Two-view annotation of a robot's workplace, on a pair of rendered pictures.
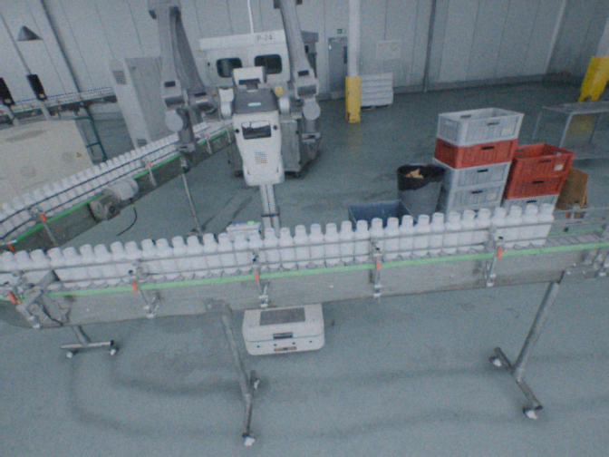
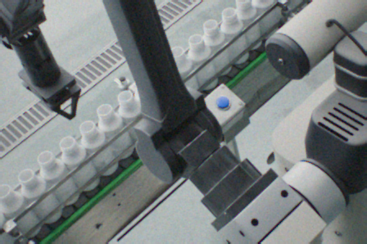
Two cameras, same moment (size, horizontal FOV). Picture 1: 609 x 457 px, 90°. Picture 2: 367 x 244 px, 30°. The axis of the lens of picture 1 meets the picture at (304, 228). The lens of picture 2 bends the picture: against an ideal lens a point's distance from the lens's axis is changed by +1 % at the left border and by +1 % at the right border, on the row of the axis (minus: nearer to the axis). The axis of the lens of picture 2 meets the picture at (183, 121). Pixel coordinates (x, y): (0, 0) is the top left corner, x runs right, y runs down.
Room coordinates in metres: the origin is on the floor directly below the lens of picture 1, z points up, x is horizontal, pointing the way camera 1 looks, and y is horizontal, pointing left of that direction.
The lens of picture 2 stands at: (2.10, -0.32, 2.33)
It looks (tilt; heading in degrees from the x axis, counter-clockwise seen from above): 48 degrees down; 152
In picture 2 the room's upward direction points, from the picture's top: 18 degrees counter-clockwise
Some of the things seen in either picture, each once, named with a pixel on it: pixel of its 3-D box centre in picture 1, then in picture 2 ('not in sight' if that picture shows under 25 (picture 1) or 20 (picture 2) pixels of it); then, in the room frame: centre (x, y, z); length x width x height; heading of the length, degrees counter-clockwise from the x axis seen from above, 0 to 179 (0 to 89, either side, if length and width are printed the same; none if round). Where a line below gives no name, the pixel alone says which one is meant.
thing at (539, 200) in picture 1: (517, 199); not in sight; (3.08, -2.45, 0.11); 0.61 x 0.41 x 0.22; 93
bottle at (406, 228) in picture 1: (405, 236); not in sight; (1.02, -0.40, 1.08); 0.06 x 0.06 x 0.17
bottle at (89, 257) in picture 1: (93, 264); not in sight; (1.02, 0.84, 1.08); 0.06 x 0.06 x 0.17
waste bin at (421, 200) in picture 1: (417, 199); not in sight; (2.86, -1.20, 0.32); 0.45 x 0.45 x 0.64
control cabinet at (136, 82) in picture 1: (146, 110); not in sight; (6.74, 3.00, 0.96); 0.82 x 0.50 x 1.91; 162
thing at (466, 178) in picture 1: (468, 170); not in sight; (2.97, -1.75, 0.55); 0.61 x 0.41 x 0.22; 97
